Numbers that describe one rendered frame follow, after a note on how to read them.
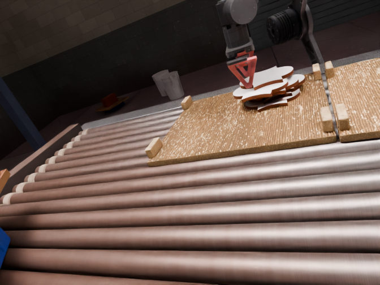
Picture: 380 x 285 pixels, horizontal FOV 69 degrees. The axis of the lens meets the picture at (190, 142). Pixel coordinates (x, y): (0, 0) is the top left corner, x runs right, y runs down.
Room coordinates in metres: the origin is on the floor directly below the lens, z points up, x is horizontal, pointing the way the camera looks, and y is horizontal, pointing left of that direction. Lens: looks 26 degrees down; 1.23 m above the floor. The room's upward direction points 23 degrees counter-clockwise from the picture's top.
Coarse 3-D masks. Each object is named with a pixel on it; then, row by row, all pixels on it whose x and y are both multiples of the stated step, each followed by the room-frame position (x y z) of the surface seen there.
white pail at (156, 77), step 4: (160, 72) 4.89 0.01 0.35; (164, 72) 4.87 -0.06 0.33; (168, 72) 4.69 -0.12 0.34; (152, 76) 4.77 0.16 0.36; (156, 76) 4.62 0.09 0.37; (160, 76) 4.60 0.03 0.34; (156, 80) 4.64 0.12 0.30; (160, 80) 4.61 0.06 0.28; (156, 84) 4.70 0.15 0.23; (160, 84) 4.63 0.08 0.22; (160, 88) 4.65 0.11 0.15; (164, 88) 4.62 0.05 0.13; (160, 92) 4.71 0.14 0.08; (164, 92) 4.63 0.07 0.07
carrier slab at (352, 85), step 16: (352, 64) 0.66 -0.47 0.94; (368, 64) 0.62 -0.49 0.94; (336, 80) 0.61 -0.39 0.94; (352, 80) 0.57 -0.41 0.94; (368, 80) 0.54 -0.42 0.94; (336, 96) 0.53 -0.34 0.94; (352, 96) 0.51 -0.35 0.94; (368, 96) 0.48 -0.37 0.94; (352, 112) 0.45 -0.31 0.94; (368, 112) 0.43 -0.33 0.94; (352, 128) 0.40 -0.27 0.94; (368, 128) 0.38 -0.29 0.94
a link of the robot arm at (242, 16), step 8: (232, 0) 0.60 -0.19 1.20; (240, 0) 0.59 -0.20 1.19; (248, 0) 0.59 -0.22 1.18; (256, 0) 0.59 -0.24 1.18; (224, 8) 0.64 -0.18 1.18; (232, 8) 0.59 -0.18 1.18; (240, 8) 0.59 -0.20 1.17; (248, 8) 0.59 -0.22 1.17; (256, 8) 0.59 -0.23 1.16; (224, 16) 0.65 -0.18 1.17; (232, 16) 0.59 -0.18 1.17; (240, 16) 0.59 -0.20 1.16; (248, 16) 0.59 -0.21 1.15
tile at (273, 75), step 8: (264, 72) 0.71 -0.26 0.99; (272, 72) 0.68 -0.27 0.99; (280, 72) 0.66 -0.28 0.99; (288, 72) 0.64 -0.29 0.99; (248, 80) 0.70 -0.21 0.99; (256, 80) 0.67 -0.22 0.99; (264, 80) 0.65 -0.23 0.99; (272, 80) 0.63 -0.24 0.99; (280, 80) 0.62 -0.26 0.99; (248, 88) 0.66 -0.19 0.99; (256, 88) 0.64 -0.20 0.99
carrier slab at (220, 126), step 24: (216, 96) 0.85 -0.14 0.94; (312, 96) 0.58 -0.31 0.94; (192, 120) 0.73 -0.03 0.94; (216, 120) 0.67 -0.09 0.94; (240, 120) 0.61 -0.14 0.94; (264, 120) 0.56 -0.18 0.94; (288, 120) 0.52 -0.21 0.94; (312, 120) 0.48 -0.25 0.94; (168, 144) 0.64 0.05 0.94; (192, 144) 0.59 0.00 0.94; (216, 144) 0.54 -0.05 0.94; (240, 144) 0.50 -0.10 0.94; (264, 144) 0.47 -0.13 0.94; (288, 144) 0.44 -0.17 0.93; (312, 144) 0.42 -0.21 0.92
